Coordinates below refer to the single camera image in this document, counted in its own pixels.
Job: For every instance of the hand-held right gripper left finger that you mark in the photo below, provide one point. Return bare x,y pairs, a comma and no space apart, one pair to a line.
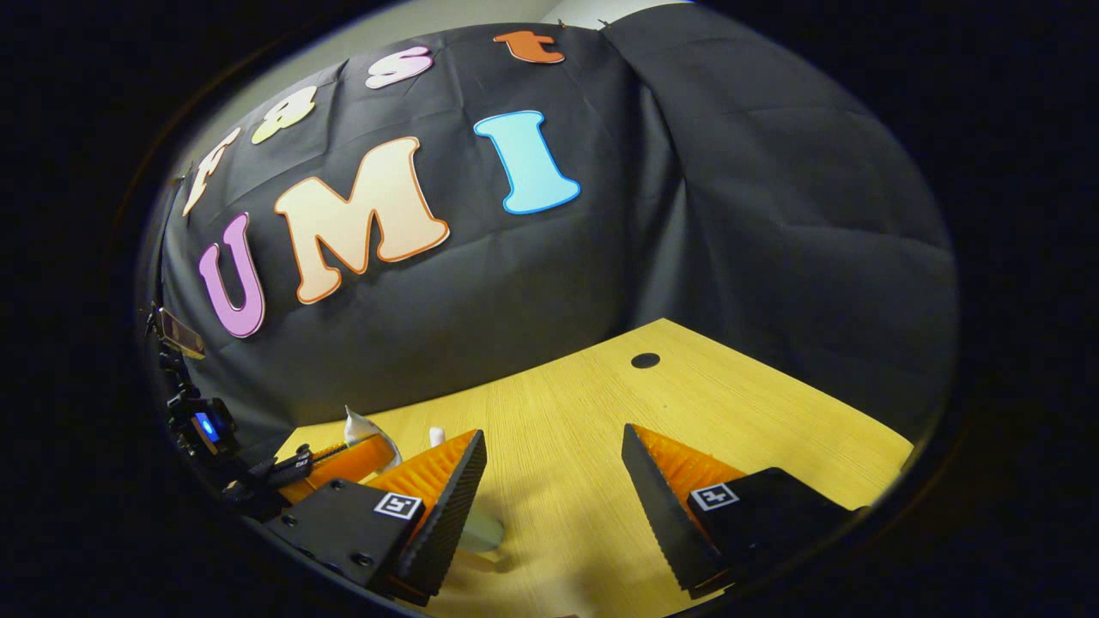
455,502

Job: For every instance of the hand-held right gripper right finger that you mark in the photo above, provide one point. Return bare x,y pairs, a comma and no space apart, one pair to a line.
657,515

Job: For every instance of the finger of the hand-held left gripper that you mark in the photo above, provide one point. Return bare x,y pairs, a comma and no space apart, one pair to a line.
343,459

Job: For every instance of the white toothpaste tube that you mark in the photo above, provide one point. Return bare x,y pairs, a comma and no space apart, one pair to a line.
361,427

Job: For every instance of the white toothbrush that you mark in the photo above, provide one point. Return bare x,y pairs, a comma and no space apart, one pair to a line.
437,436

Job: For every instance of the yellow wooden desktop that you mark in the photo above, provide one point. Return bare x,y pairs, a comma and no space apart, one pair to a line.
558,446

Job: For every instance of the black backdrop cloth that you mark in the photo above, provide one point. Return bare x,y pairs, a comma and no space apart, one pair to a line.
515,283

